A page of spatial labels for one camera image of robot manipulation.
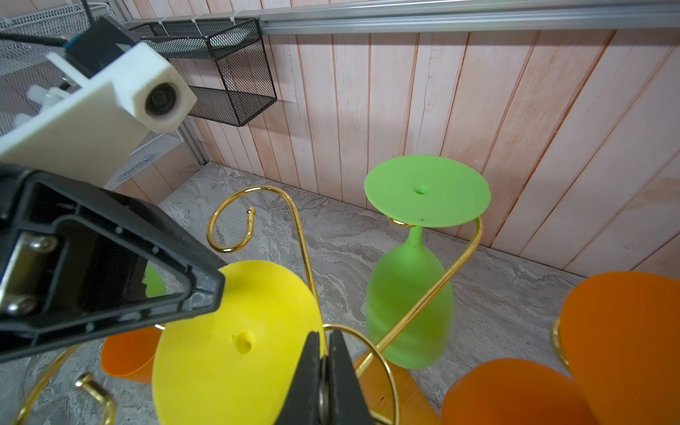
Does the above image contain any left camera cable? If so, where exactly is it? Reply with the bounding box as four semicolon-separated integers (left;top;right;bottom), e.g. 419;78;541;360
0;0;97;49

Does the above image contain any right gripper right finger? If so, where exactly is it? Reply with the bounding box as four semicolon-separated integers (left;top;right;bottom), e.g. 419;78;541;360
323;330;375;425

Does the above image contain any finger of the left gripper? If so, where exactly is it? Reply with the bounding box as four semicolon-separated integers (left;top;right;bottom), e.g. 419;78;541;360
1;165;225;362

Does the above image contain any green wine glass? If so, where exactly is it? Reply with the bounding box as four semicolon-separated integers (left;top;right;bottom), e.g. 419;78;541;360
364;155;492;369
142;263;166;299

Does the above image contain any white mesh shelf organizer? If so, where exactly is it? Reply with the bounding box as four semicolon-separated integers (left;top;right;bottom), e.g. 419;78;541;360
1;1;184;189

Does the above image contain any orange wine glass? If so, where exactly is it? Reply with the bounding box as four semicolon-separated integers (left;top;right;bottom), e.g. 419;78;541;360
441;272;679;424
101;327;162;384

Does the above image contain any orange wooden rack base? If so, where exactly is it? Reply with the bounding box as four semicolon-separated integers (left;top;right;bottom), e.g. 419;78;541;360
359;359;440;425

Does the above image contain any black mesh wall basket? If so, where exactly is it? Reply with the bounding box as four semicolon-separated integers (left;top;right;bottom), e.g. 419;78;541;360
129;15;277;127

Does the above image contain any yellow wine glass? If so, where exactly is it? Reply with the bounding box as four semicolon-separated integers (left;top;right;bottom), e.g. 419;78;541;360
152;260;322;424

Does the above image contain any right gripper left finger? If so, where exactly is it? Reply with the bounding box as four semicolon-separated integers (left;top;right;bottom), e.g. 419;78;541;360
274;332;322;425

